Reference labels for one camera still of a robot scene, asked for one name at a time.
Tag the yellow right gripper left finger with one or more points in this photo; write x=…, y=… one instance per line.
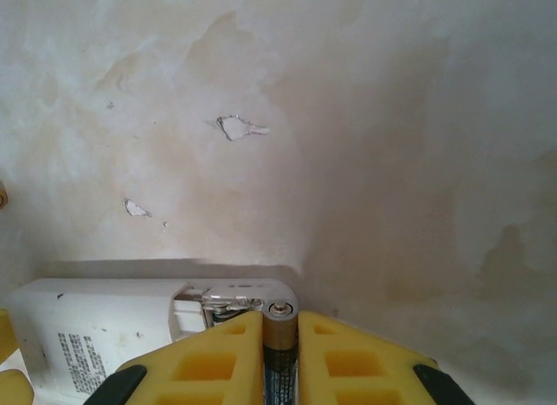
x=196, y=370

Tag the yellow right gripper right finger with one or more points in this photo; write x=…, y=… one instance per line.
x=357, y=370

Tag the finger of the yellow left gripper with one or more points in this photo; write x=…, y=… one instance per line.
x=15, y=389
x=3, y=335

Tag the black copper AAA battery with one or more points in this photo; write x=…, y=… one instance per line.
x=280, y=357

